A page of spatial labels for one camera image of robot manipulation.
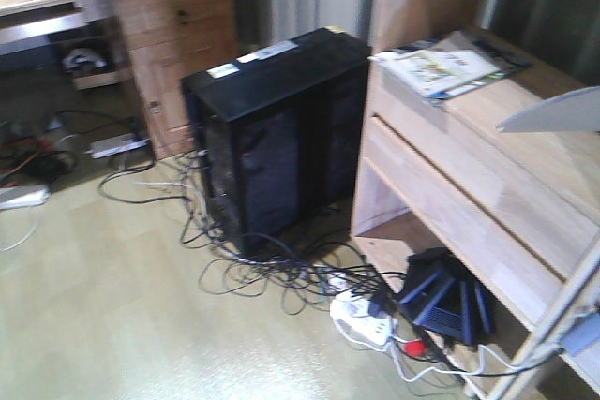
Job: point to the black router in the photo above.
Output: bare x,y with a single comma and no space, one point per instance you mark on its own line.
441,295

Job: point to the white power strip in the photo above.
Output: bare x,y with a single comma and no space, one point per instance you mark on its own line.
350,313

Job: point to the black computer tower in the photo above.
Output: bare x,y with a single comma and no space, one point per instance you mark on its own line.
281,131

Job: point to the wooden desk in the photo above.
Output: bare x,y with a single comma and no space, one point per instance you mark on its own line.
165,41

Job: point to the wooden shelf unit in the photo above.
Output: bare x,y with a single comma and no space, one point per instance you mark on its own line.
520,211

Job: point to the magazine stack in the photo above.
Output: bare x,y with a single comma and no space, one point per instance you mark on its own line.
441,68

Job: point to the white paper stack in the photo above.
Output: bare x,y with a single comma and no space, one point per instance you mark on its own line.
577,110

